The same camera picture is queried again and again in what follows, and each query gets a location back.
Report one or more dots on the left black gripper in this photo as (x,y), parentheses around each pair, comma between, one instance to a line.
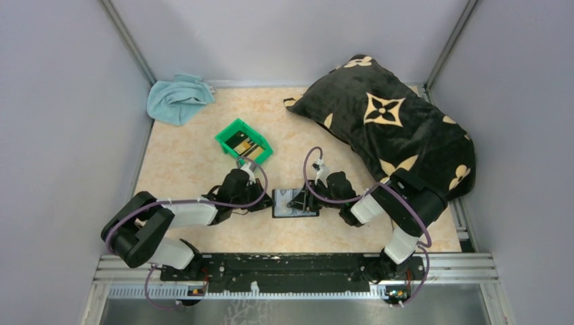
(258,200)

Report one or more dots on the gold card in bin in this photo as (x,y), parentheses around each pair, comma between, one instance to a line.
(242,145)

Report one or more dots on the black card holder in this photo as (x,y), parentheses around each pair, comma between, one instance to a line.
(291,203)

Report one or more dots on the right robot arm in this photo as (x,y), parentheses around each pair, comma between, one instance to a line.
(405,198)

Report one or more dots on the black floral pillow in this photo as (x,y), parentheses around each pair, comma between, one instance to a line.
(389,126)

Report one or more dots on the light blue cloth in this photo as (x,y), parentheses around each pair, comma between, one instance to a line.
(176,102)

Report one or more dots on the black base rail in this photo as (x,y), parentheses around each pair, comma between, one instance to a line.
(290,273)

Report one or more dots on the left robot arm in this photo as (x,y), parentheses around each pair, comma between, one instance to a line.
(137,233)

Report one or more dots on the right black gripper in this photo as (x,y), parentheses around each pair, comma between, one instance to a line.
(311,199)

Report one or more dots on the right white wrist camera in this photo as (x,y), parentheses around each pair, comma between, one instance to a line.
(321,171)

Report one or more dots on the green plastic bin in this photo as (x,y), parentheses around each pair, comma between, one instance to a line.
(240,125)

